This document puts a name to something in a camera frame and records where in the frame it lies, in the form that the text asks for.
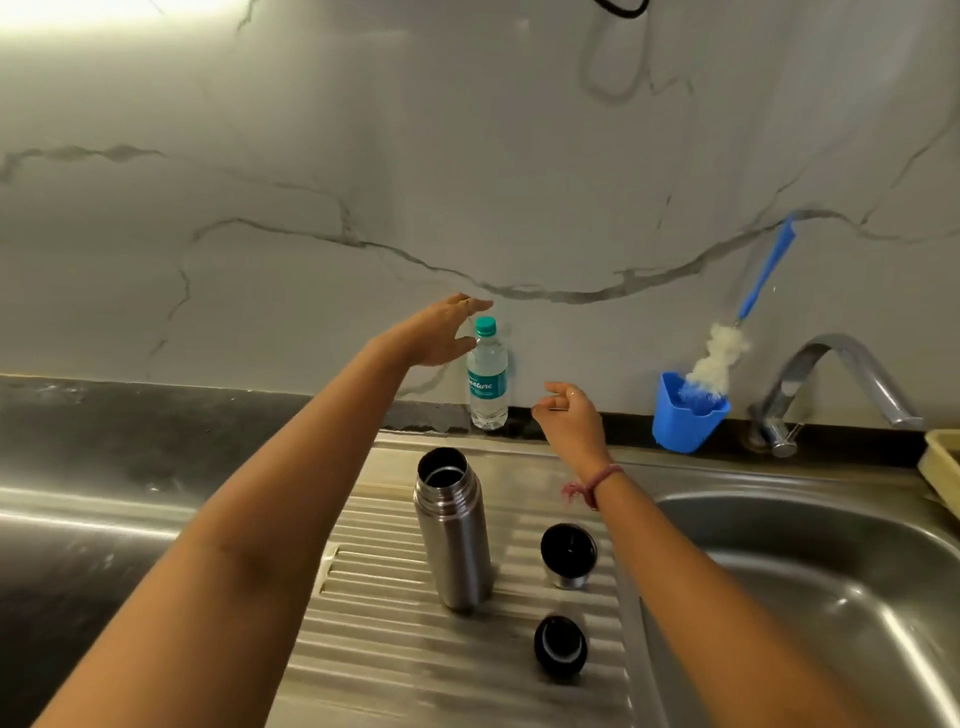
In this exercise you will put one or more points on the person's right hand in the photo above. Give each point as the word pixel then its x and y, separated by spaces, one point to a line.
pixel 577 427

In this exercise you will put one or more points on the person's left hand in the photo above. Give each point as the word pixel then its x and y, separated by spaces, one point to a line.
pixel 439 334

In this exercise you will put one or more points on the clear plastic water bottle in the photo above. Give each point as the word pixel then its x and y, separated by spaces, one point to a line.
pixel 487 382

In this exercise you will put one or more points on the steel cup cap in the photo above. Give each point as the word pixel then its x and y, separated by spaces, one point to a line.
pixel 568 555

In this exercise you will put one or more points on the stainless steel flask body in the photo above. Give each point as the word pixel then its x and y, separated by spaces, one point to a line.
pixel 454 540

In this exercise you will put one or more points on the black stopper lid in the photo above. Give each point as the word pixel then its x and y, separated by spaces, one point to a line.
pixel 560 645

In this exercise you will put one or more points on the blue white bottle brush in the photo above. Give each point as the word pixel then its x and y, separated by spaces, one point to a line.
pixel 765 270

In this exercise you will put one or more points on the person's right forearm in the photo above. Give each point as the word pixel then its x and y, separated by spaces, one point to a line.
pixel 712 615

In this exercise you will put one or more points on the person's left forearm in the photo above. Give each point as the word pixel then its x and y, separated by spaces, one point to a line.
pixel 240 547

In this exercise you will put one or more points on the blue plastic brush holder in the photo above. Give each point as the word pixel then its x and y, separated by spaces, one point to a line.
pixel 686 427

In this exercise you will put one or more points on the chrome faucet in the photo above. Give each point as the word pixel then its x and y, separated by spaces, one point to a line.
pixel 862 360

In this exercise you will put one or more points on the stainless steel sink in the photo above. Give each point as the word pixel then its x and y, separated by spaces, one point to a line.
pixel 390 660

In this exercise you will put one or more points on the yellow plastic basket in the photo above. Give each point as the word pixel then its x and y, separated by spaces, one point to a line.
pixel 943 465

